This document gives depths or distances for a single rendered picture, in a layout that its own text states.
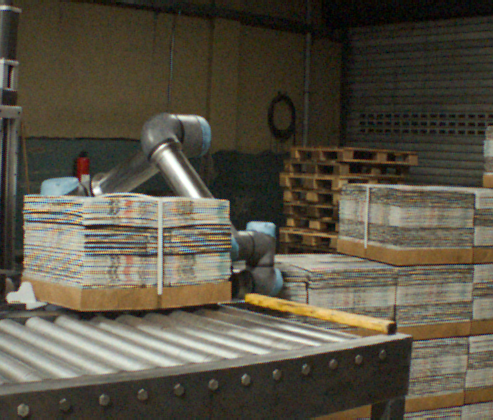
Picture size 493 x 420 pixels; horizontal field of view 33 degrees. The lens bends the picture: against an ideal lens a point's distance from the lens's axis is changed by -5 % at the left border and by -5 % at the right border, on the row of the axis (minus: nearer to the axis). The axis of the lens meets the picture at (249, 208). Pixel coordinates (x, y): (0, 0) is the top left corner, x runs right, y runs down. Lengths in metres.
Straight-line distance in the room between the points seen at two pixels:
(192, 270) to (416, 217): 0.91
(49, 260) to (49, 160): 7.53
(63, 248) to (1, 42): 0.81
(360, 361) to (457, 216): 1.18
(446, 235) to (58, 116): 7.16
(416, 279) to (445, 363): 0.30
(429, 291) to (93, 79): 7.37
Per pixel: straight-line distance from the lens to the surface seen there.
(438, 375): 2.72
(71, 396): 1.21
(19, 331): 1.60
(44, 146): 9.33
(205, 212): 1.87
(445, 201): 2.63
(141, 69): 9.98
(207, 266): 1.89
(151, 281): 1.81
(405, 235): 2.56
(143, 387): 1.27
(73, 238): 1.76
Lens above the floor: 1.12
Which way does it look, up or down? 3 degrees down
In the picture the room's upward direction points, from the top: 2 degrees clockwise
